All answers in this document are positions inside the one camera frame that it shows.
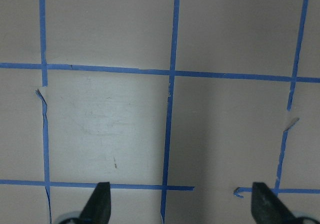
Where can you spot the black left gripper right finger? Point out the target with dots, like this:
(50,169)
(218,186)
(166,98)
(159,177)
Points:
(266,207)

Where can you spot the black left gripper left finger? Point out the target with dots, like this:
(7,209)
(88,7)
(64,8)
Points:
(98,208)

